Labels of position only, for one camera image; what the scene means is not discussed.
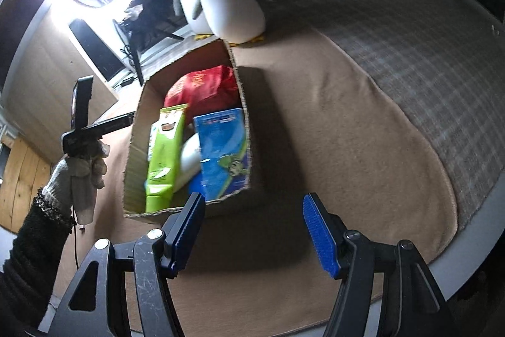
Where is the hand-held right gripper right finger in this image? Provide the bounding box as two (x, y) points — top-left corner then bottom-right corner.
(303, 193), (462, 337)

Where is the green tube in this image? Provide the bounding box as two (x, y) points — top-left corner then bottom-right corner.
(145, 104), (189, 213)

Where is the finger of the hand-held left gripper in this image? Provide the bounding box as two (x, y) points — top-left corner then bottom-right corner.
(89, 113), (134, 135)
(71, 75), (94, 133)

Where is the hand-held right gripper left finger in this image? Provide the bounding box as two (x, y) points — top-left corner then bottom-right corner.
(37, 192), (206, 337)

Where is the blue cartoon box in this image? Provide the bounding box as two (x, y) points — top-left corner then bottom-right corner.
(193, 108), (252, 201)

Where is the blue round container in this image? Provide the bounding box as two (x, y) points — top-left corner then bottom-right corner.
(187, 179), (206, 201)

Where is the white desk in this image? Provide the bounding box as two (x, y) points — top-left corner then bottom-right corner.
(104, 19), (222, 101)

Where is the person's left hand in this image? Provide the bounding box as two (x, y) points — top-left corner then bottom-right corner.
(41, 141), (110, 225)

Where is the cardboard box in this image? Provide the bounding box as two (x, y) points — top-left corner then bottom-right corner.
(123, 39), (263, 225)

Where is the white bed base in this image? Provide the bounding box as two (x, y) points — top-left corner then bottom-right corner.
(428, 163), (505, 282)

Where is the black monitor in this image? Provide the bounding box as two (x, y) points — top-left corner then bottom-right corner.
(68, 19), (125, 82)

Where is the red printed bag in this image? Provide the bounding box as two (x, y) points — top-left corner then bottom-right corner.
(163, 65), (241, 120)

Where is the plaid bed sheet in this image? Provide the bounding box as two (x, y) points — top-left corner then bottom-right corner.
(272, 0), (505, 231)

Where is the black light stand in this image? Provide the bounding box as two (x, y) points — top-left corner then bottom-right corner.
(112, 0), (186, 87)

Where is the thin black cable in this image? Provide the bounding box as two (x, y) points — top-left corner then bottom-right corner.
(70, 203), (86, 271)

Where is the pale plastic bottle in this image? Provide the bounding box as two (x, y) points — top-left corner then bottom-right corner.
(171, 134), (203, 193)

